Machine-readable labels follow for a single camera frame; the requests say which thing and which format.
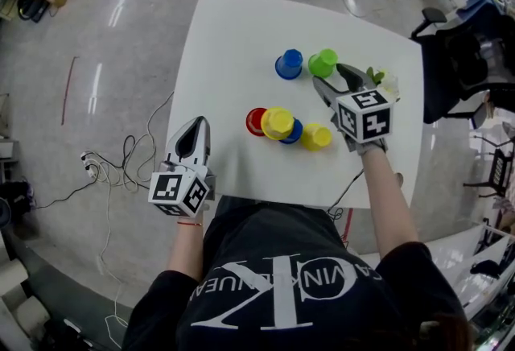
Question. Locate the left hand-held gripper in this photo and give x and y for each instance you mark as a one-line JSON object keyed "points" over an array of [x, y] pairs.
{"points": [[169, 188]]}

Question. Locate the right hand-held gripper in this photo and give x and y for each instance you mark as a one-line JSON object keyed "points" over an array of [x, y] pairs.
{"points": [[366, 116]]}

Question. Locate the green paper cup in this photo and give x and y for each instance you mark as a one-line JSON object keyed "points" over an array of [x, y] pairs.
{"points": [[322, 63]]}

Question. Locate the yellow paper cup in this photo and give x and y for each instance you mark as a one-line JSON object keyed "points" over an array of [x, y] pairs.
{"points": [[277, 123], [318, 137]]}

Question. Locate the blue paper cup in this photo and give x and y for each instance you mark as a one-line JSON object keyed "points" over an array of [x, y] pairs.
{"points": [[289, 64], [297, 135]]}

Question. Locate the red paper cup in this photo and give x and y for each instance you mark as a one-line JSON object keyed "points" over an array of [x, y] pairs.
{"points": [[253, 122]]}

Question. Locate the person's right forearm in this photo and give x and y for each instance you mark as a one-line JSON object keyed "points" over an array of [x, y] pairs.
{"points": [[386, 196]]}

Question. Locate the person's left forearm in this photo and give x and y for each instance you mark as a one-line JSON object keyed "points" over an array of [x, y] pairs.
{"points": [[185, 253]]}

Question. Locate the white potted flower plant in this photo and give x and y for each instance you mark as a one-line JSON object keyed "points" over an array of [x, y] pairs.
{"points": [[388, 81]]}

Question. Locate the white power strip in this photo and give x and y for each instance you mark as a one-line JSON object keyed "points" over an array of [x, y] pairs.
{"points": [[89, 166]]}

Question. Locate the white table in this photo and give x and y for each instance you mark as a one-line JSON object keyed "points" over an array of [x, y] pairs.
{"points": [[241, 39]]}

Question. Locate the black office chair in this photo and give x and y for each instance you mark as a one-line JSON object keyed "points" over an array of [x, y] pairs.
{"points": [[458, 59]]}

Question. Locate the person's black printed shirt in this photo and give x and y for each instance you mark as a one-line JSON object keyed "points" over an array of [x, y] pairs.
{"points": [[281, 244]]}

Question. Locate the red floor tape strip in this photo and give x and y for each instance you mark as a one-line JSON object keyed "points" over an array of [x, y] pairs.
{"points": [[68, 92], [348, 222]]}

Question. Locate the black metal chair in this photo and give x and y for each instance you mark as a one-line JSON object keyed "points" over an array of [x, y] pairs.
{"points": [[497, 168]]}

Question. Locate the white side desk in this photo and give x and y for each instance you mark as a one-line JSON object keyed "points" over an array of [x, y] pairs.
{"points": [[454, 257]]}

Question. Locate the small black bag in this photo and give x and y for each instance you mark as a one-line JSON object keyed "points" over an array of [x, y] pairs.
{"points": [[484, 267]]}

